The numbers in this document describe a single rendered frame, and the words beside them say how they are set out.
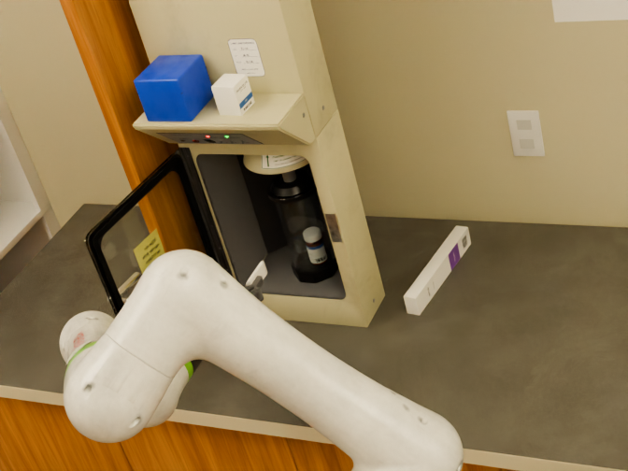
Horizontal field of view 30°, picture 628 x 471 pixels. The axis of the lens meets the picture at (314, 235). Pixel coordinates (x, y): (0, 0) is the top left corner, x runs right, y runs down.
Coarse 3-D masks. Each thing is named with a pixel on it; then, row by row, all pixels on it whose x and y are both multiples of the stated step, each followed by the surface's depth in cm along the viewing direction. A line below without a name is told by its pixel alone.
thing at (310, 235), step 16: (304, 192) 240; (288, 208) 242; (304, 208) 242; (320, 208) 246; (288, 224) 245; (304, 224) 244; (320, 224) 247; (288, 240) 249; (304, 240) 247; (320, 240) 248; (304, 256) 249; (320, 256) 249
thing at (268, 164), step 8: (248, 160) 238; (256, 160) 235; (264, 160) 234; (272, 160) 233; (280, 160) 233; (288, 160) 233; (296, 160) 233; (304, 160) 234; (248, 168) 238; (256, 168) 236; (264, 168) 234; (272, 168) 234; (280, 168) 233; (288, 168) 233; (296, 168) 234
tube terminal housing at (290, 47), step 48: (144, 0) 219; (192, 0) 214; (240, 0) 210; (288, 0) 210; (192, 48) 221; (288, 48) 212; (192, 144) 236; (240, 144) 231; (336, 144) 231; (336, 192) 232
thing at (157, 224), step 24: (168, 192) 235; (144, 216) 230; (168, 216) 236; (192, 216) 242; (120, 240) 224; (144, 240) 231; (168, 240) 237; (192, 240) 243; (96, 264) 220; (120, 264) 225; (144, 264) 231; (120, 288) 226
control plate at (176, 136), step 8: (168, 136) 227; (176, 136) 227; (184, 136) 226; (192, 136) 225; (200, 136) 224; (216, 136) 222; (224, 136) 221; (232, 136) 220; (240, 136) 219; (248, 136) 219
